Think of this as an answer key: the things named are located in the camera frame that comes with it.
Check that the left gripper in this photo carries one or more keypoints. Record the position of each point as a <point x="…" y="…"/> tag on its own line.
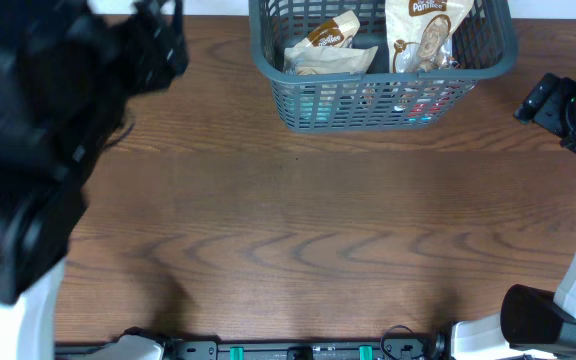
<point x="154" y="61"/>

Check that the blue multicolour snack pack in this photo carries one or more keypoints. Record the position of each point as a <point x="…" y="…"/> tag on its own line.
<point x="424" y="102"/>

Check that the mint green snack packet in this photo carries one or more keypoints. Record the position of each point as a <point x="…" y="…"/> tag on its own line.
<point x="315" y="106"/>

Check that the beige brown snack bag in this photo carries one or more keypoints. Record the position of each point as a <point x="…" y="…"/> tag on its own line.
<point x="327" y="60"/>
<point x="419" y="33"/>

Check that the beige snack bag top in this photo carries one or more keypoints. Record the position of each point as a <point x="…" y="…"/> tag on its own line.
<point x="337" y="32"/>

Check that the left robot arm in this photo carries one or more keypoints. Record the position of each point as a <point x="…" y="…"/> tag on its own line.
<point x="66" y="77"/>

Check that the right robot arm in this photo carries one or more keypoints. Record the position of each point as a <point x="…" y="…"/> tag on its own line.
<point x="532" y="323"/>

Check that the grey plastic basket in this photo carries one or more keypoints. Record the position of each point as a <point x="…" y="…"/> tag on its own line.
<point x="484" y="46"/>

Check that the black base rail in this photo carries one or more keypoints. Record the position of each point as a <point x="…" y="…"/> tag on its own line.
<point x="137" y="343"/>

